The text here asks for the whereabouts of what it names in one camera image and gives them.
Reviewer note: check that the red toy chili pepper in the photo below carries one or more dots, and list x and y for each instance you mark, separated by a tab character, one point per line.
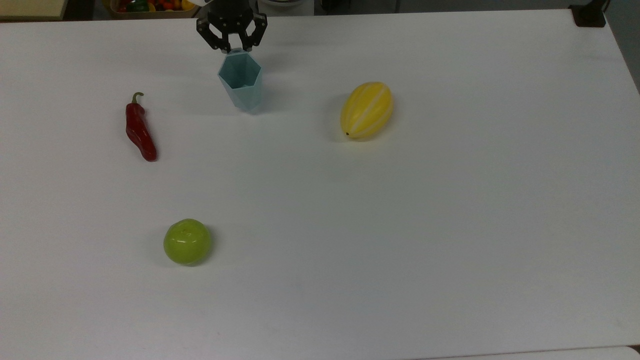
140	132

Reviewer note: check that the green toy apple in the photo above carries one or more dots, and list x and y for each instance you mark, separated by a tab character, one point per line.
187	242

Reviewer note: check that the yellow striped toy melon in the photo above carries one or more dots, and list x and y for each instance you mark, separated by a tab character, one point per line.
367	110

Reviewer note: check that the black table clamp mount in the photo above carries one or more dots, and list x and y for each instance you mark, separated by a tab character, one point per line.
590	15

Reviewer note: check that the light wooden board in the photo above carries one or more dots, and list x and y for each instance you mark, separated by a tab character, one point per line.
30	9

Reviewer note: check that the teal hexagonal plastic mug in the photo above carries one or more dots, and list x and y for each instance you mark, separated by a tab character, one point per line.
241	85

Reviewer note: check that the basket of toy fruits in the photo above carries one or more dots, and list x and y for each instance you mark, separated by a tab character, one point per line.
145	7

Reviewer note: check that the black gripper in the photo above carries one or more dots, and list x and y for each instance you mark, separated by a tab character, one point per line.
230	15

